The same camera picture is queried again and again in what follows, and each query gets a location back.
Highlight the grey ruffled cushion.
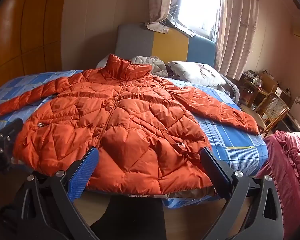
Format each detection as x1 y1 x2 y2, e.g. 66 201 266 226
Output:
220 74 241 104

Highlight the white printed pillow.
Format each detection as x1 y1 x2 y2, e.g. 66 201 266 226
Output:
166 61 227 87

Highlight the person's dark trouser leg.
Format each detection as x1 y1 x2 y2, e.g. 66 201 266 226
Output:
89 194 167 240

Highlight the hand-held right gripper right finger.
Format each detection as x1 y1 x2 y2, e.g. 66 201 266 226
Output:
200 147 284 240

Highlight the grey yellow blue headboard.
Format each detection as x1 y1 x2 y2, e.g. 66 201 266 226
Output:
115 24 217 64

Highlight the orange wooden wardrobe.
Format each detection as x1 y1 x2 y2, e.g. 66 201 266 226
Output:
0 0 71 96

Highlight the beige patterned curtain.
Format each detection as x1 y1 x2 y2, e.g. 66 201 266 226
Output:
145 0 198 38
214 0 261 80

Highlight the rattan wooden chair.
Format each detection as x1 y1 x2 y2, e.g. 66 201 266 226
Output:
240 92 290 138

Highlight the blue plaid bed sheet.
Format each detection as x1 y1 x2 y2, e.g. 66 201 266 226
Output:
0 69 269 209

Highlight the orange puffer jacket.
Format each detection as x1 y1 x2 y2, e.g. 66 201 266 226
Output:
0 54 260 196

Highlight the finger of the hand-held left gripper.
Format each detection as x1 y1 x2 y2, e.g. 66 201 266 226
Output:
0 118 24 143

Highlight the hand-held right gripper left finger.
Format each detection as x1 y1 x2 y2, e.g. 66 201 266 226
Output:
0 146 101 240

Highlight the pink ruffled blanket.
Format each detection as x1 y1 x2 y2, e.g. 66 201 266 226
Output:
254 130 300 240

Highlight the bright window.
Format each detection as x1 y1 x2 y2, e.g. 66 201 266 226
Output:
174 0 227 37

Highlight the plain white pillow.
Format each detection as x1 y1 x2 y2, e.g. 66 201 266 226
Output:
96 54 111 68

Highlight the grey quilted blanket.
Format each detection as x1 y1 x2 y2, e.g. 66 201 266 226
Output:
129 56 169 78

